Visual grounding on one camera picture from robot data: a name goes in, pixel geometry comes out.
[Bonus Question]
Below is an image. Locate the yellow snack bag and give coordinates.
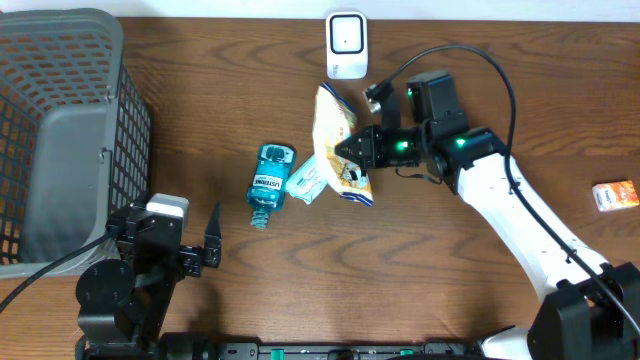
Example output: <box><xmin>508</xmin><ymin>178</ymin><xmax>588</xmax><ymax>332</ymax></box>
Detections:
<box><xmin>312</xmin><ymin>82</ymin><xmax>374</xmax><ymax>207</ymax></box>

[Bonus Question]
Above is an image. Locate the teal wet wipes pack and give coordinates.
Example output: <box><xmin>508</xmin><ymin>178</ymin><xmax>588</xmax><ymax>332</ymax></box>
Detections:
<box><xmin>286</xmin><ymin>155</ymin><xmax>327</xmax><ymax>205</ymax></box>

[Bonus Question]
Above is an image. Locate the blue Listerine mouthwash bottle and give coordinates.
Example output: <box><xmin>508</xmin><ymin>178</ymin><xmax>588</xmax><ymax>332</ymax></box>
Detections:
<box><xmin>246</xmin><ymin>144</ymin><xmax>296</xmax><ymax>229</ymax></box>

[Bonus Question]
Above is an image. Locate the orange small box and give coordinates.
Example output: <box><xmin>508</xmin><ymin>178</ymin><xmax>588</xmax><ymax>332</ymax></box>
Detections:
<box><xmin>592</xmin><ymin>180</ymin><xmax>639</xmax><ymax>212</ymax></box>

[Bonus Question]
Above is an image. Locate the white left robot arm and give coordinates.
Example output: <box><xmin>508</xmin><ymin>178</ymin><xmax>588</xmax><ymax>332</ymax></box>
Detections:
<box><xmin>76</xmin><ymin>204</ymin><xmax>221</xmax><ymax>359</ymax></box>

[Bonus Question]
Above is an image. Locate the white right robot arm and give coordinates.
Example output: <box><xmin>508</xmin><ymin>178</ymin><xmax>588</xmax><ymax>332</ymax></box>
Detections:
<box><xmin>335</xmin><ymin>71</ymin><xmax>639</xmax><ymax>359</ymax></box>

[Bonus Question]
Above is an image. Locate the white barcode scanner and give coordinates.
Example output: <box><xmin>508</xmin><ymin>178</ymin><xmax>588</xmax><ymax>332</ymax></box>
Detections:
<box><xmin>325</xmin><ymin>11</ymin><xmax>369</xmax><ymax>80</ymax></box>

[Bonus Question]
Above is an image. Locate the grey plastic shopping basket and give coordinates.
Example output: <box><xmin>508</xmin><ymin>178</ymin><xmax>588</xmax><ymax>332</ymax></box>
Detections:
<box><xmin>1</xmin><ymin>9</ymin><xmax>152</xmax><ymax>278</ymax></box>

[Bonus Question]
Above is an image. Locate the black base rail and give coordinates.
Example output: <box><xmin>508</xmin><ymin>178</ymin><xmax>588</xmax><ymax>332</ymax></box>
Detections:
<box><xmin>154</xmin><ymin>333</ymin><xmax>484</xmax><ymax>360</ymax></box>

